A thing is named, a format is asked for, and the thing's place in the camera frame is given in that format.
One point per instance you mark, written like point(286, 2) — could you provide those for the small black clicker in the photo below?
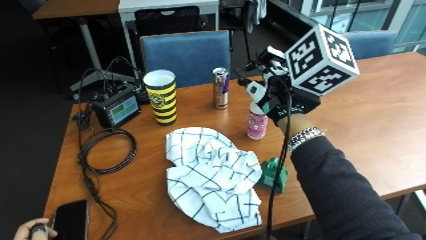
point(38, 228)

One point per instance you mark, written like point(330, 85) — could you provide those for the silver blue drink can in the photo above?
point(219, 88)

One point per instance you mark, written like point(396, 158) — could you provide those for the pink bottle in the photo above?
point(257, 125)

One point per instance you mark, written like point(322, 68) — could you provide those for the white cube with black markers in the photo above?
point(321, 60)

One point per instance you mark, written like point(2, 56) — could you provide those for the blue chair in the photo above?
point(186, 56)
point(370, 43)

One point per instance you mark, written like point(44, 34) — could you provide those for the yellow black striped tube can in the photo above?
point(162, 100)

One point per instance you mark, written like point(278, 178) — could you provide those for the grey hanging garment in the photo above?
point(254, 13)

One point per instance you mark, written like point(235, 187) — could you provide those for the white checked cloth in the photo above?
point(210, 176)

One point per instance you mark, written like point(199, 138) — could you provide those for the black mesh chair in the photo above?
point(167, 20)

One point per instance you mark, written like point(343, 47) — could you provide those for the black device with screen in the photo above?
point(117, 108)

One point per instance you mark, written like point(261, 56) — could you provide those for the brown wooden table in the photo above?
point(74, 7)

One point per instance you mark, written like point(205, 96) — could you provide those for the black smartphone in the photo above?
point(70, 220)

